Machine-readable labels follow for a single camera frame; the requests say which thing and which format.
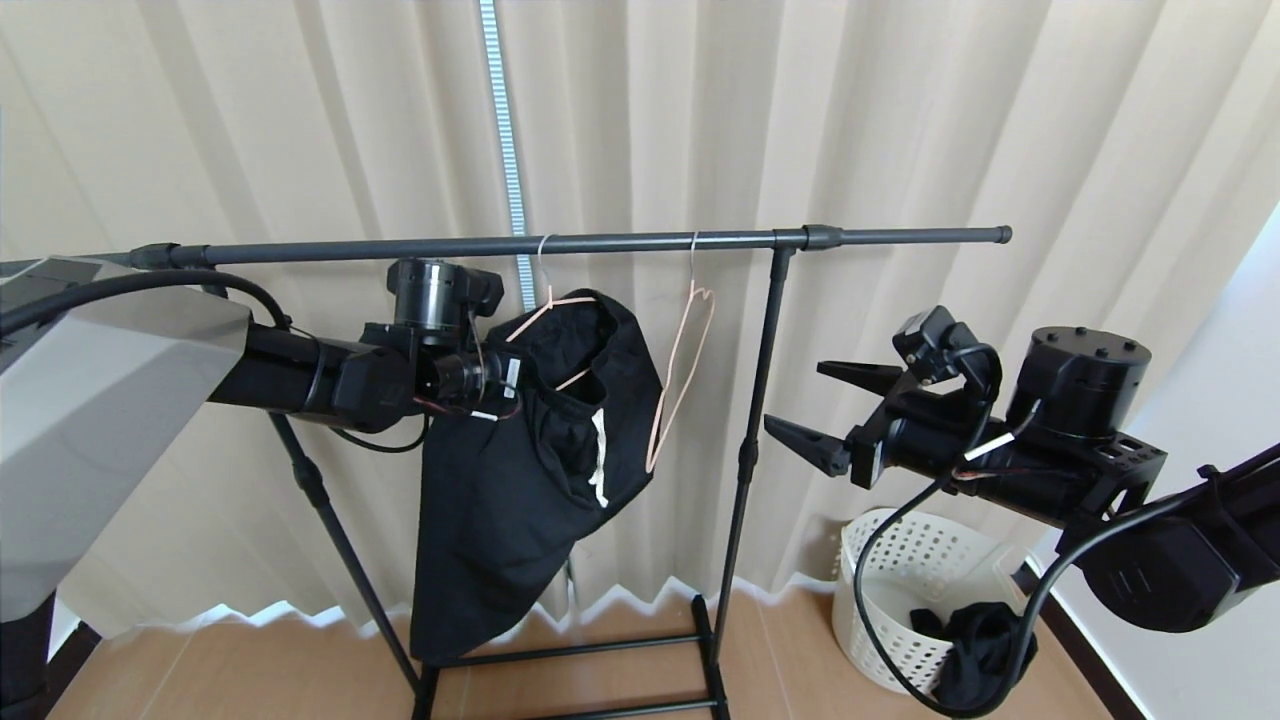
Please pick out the pink clothes hanger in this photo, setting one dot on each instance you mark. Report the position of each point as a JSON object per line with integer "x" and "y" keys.
{"x": 680, "y": 370}
{"x": 545, "y": 270}

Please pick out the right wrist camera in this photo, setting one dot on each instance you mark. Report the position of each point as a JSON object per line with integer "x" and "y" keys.
{"x": 935, "y": 340}

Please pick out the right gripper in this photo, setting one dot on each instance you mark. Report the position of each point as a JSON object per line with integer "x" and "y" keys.
{"x": 930, "y": 435}

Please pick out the black clothes rack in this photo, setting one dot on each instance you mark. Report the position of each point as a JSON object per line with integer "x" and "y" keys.
{"x": 400, "y": 247}

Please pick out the black garment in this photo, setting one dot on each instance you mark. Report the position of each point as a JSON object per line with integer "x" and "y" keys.
{"x": 500, "y": 500}
{"x": 975, "y": 650}

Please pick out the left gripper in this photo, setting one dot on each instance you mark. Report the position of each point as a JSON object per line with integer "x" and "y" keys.
{"x": 480, "y": 380}

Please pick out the white laundry basket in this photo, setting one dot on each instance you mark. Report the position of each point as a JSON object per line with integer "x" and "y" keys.
{"x": 890, "y": 580}

